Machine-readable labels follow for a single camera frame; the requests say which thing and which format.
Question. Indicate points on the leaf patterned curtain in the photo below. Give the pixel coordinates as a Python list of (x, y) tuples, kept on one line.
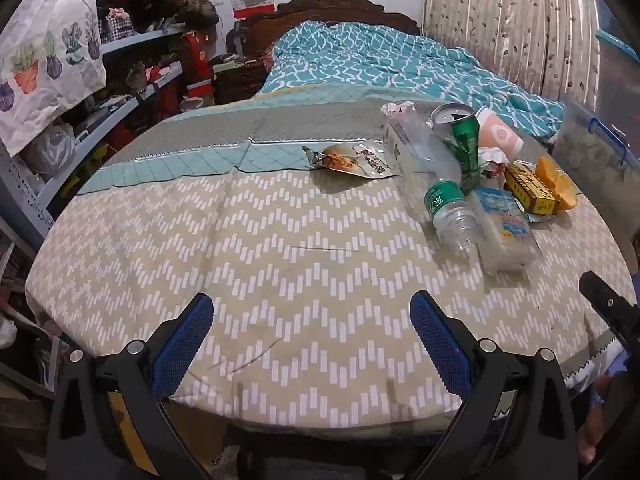
[(505, 25)]

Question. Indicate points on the green drink can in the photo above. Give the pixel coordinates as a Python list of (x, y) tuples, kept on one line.
[(465, 145)]

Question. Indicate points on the grey metal shelf rack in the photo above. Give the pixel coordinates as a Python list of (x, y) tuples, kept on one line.
[(100, 110)]

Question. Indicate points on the brown handbag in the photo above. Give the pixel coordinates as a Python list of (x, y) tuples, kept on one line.
[(200, 7)]

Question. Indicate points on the person's right hand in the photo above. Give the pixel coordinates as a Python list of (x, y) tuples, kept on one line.
[(595, 425)]

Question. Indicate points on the crumpled white tissue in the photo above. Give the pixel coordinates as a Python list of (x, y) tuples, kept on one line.
[(397, 107)]

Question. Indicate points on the plant printed white cloth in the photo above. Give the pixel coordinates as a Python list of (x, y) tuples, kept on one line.
[(45, 55)]

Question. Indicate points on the orange peel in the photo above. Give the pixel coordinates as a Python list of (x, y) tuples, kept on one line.
[(555, 180)]

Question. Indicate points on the foil snack wrapper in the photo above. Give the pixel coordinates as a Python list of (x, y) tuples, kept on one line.
[(355, 160)]

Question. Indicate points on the chevron patterned bed mat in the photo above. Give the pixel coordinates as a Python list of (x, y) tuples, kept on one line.
[(300, 260)]

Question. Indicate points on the yellow cardboard box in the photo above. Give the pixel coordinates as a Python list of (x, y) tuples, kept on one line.
[(530, 187)]

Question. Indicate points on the clear plastic bottle green label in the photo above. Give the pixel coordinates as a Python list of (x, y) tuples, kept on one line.
[(440, 195)]

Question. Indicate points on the white blue plastic packet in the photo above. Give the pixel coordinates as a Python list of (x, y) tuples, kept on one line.
[(505, 230)]

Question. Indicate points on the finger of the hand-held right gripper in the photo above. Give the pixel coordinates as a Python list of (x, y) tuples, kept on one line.
[(612, 307)]

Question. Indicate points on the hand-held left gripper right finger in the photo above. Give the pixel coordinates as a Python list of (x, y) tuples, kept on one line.
[(440, 340)]

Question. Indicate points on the teal patterned blanket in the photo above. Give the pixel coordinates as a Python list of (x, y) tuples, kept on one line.
[(380, 65)]

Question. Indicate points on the pink paper cup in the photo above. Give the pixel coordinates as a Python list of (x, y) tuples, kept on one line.
[(500, 132)]

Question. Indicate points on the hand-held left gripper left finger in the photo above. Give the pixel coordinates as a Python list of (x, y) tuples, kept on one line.
[(182, 340)]

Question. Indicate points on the red white wrapper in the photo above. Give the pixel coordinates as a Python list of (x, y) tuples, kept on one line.
[(492, 162)]

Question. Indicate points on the clear storage box teal rim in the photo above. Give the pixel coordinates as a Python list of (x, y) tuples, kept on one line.
[(617, 75)]

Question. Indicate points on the carved wooden headboard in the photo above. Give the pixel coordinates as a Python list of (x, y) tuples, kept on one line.
[(330, 10)]

